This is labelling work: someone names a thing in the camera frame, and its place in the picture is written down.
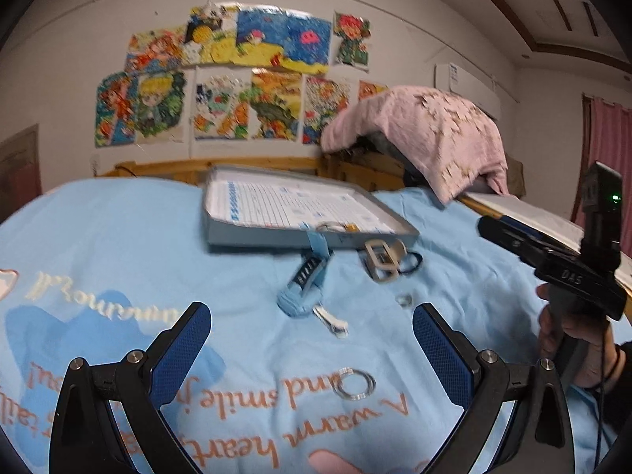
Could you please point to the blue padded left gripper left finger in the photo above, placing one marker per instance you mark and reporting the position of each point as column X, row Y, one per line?
column 85, row 437

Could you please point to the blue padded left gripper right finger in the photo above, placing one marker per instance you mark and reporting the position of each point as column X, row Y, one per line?
column 538, row 436

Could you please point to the silver bangle rings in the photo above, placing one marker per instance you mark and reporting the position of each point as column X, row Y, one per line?
column 353, row 383

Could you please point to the person's right hand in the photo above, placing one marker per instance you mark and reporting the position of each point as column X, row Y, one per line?
column 578, row 337

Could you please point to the pink curtain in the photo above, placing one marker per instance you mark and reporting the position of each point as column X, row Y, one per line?
column 606, row 139

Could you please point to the pink floral blanket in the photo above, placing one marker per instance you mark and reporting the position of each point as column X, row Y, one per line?
column 447, row 138

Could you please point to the white air conditioner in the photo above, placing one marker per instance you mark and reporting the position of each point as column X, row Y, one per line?
column 450, row 77

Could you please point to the light blue cartoon bedsheet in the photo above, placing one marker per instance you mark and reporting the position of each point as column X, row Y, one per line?
column 99, row 267

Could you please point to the brown wooden door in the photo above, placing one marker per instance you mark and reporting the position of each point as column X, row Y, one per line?
column 20, row 171

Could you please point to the grey shallow cardboard box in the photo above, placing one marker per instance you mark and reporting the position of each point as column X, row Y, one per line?
column 244, row 209

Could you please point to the black camera module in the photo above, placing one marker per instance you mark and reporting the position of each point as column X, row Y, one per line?
column 602, row 201

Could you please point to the wall drawings collage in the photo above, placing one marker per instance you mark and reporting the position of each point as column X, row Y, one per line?
column 234, row 72

